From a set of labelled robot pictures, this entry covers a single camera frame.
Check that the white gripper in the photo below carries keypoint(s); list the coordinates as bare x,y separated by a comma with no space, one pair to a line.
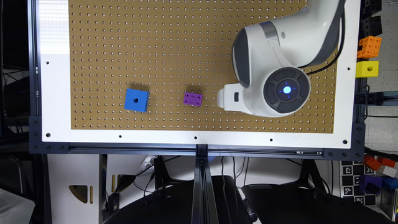
230,98

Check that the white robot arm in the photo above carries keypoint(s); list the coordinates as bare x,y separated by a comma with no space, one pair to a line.
268,58

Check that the purple lego-style block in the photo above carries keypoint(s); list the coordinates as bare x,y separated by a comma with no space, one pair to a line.
193,99

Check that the orange lego-style block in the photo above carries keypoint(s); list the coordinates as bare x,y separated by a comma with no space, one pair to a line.
370,47

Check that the purple block on floor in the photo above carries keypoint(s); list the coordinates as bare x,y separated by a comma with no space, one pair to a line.
369,184

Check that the blue cube with hole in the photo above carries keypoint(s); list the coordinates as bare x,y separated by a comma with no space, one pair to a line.
136,100

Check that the brown pegboard panel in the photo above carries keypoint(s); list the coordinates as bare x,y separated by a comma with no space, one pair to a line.
169,47

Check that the black office chair right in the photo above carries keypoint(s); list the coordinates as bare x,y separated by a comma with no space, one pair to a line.
286,204

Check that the black office chair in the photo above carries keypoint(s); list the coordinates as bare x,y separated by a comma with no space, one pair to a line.
176,206
286,204

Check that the black office chair left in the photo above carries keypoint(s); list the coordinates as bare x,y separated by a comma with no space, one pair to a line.
176,206

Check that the yellow cube with hole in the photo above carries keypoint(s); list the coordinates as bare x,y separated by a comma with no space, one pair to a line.
367,69

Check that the fiducial marker sheet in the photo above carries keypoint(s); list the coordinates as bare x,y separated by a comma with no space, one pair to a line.
350,173

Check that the black stacked blocks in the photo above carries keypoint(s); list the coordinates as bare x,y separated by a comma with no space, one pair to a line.
368,23

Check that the orange red floor blocks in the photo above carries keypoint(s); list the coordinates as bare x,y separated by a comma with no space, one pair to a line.
381,165

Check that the dark aluminium table frame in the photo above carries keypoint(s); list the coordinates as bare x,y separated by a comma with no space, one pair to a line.
49,124

